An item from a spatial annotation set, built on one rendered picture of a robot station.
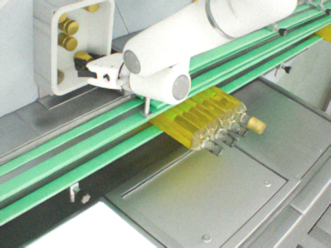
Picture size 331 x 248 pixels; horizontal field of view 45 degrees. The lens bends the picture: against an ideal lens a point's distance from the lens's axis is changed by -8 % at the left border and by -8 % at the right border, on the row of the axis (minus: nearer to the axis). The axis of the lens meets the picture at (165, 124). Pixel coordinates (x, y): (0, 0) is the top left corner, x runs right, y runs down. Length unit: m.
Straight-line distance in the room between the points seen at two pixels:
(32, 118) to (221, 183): 0.53
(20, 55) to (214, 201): 0.62
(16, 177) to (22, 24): 0.34
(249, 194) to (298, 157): 0.31
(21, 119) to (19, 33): 0.21
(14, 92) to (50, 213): 0.32
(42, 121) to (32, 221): 0.26
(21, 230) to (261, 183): 0.67
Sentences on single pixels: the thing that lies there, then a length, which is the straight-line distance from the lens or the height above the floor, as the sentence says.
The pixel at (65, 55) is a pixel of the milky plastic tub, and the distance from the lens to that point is 1.05.
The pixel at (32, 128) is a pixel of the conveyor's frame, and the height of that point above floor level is 0.84.
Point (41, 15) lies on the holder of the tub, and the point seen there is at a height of 0.79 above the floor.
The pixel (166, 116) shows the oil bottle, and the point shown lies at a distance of 1.11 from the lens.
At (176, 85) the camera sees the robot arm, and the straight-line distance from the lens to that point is 0.79.
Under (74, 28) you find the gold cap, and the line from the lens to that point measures 0.98.
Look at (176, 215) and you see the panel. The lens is 1.07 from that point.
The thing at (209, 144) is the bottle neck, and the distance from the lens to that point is 1.08.
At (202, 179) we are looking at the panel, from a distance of 1.17.
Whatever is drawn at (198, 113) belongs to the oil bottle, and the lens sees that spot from 1.14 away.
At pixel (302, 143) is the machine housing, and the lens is 1.49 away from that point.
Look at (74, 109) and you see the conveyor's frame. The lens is 1.05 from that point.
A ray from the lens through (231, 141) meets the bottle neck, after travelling 1.11.
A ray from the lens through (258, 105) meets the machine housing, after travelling 1.59.
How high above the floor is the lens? 1.52
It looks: 29 degrees down
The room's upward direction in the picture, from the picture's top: 124 degrees clockwise
